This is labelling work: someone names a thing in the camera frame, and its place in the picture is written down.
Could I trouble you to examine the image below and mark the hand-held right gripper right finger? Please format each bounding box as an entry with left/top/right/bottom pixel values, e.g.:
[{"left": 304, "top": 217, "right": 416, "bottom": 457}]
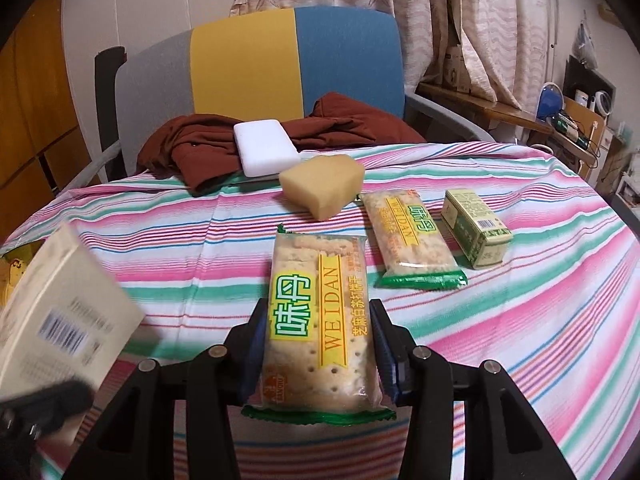
[{"left": 368, "top": 299, "right": 576, "bottom": 480}]

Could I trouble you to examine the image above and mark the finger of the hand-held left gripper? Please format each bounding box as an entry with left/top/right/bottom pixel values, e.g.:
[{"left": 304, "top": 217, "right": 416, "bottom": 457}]
[{"left": 0, "top": 379, "right": 96, "bottom": 443}]

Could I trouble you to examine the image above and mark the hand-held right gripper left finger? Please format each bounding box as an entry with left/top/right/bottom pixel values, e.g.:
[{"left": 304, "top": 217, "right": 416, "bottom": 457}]
[{"left": 62, "top": 299, "right": 273, "bottom": 480}]

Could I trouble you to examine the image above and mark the cracker packet with green ends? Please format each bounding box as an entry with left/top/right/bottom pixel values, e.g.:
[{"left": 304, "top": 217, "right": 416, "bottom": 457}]
[
  {"left": 360, "top": 190, "right": 468, "bottom": 291},
  {"left": 241, "top": 225, "right": 396, "bottom": 423}
]

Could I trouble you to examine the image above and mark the cream cardboard box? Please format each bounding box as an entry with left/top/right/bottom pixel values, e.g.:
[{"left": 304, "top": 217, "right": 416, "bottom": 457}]
[{"left": 0, "top": 222, "right": 146, "bottom": 411}]

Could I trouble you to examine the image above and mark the striped pink green cloth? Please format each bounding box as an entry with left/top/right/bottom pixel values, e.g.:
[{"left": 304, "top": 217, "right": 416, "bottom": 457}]
[{"left": 0, "top": 142, "right": 640, "bottom": 480}]

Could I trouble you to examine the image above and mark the small green box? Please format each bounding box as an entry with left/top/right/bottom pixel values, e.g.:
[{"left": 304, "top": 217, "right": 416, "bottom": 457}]
[{"left": 441, "top": 189, "right": 514, "bottom": 269}]

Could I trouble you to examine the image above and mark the small yellow sponge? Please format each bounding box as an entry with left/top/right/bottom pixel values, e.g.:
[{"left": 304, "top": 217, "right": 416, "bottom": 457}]
[{"left": 278, "top": 155, "right": 365, "bottom": 222}]

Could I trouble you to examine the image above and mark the white sponge block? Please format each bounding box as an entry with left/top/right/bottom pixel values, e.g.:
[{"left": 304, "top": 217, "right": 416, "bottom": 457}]
[{"left": 233, "top": 119, "right": 302, "bottom": 178}]

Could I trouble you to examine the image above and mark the brown cloth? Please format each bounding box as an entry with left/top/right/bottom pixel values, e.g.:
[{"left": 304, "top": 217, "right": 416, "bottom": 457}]
[{"left": 137, "top": 92, "right": 426, "bottom": 196}]

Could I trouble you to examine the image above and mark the wooden side desk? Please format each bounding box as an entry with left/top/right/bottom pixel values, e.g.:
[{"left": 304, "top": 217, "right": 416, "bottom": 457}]
[{"left": 415, "top": 82, "right": 556, "bottom": 136}]

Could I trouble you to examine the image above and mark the wooden wardrobe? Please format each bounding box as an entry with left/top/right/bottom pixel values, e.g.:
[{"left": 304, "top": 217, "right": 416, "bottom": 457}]
[{"left": 0, "top": 0, "right": 96, "bottom": 241}]

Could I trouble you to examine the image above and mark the blue fan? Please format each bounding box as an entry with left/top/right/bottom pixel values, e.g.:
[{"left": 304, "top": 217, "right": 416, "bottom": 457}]
[{"left": 537, "top": 82, "right": 564, "bottom": 121}]

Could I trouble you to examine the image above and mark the yellow blue grey chair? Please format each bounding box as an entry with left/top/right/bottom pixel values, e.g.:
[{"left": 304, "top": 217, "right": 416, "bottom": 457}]
[{"left": 52, "top": 6, "right": 496, "bottom": 196}]

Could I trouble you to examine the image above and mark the black shelf box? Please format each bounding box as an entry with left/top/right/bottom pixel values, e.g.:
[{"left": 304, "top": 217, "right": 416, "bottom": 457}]
[{"left": 562, "top": 57, "right": 618, "bottom": 107}]

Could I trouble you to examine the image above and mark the patterned beige curtain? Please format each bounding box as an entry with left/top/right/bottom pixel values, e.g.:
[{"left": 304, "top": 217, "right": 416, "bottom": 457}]
[{"left": 230, "top": 0, "right": 556, "bottom": 111}]

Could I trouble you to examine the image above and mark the hanging plastic bag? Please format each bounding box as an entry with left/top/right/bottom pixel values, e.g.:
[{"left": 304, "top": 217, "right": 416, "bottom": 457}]
[{"left": 572, "top": 10, "right": 599, "bottom": 69}]

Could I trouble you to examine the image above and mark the metal lamp pole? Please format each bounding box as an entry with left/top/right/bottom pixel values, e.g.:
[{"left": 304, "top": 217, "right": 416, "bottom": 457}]
[{"left": 547, "top": 0, "right": 571, "bottom": 86}]

